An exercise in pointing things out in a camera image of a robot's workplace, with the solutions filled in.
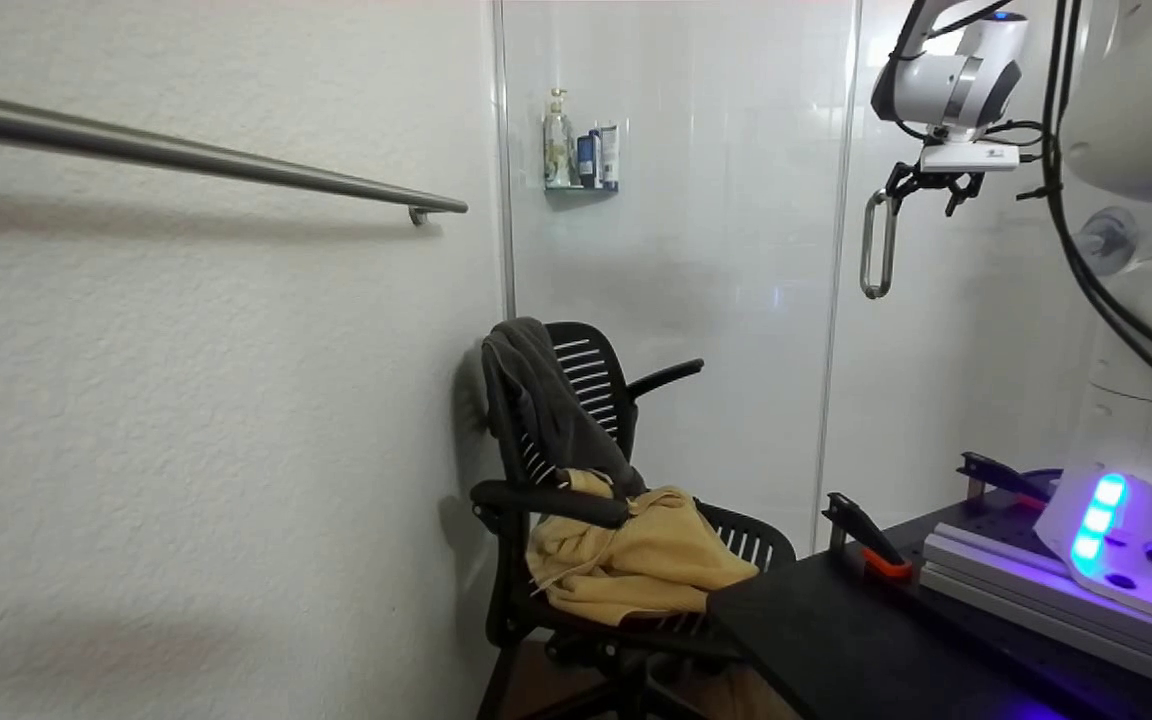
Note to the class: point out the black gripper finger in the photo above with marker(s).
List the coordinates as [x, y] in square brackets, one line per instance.
[903, 180]
[962, 189]

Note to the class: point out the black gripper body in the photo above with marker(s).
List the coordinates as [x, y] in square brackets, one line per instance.
[935, 177]

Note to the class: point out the silver door handle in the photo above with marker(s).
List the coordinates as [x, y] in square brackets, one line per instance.
[878, 247]

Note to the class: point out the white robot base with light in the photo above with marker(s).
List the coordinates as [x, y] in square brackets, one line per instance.
[1100, 529]

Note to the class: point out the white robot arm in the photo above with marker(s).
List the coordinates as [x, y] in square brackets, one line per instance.
[948, 78]

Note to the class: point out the clear suction cup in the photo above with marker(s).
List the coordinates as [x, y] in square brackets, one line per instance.
[1110, 242]

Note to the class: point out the blue black clamp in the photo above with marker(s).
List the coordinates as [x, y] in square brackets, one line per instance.
[1030, 491]

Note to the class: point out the small shower shelf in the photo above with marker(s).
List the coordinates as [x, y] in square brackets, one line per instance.
[576, 192]

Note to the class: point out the white soap bottle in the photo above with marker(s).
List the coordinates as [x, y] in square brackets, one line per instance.
[558, 141]

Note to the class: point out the red black clamp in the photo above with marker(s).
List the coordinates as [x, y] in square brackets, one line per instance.
[878, 553]

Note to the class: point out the grey cloth on chair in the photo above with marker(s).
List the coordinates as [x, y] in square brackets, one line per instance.
[570, 392]

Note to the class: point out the yellow cloth on chair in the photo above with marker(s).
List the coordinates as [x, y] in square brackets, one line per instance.
[663, 563]

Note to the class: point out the black mesh office chair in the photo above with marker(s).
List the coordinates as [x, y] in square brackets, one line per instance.
[637, 657]

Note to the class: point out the silver towel bar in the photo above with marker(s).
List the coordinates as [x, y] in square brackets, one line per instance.
[134, 145]

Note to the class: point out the aluminium mounting rail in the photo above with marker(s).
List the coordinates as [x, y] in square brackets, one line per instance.
[1099, 615]

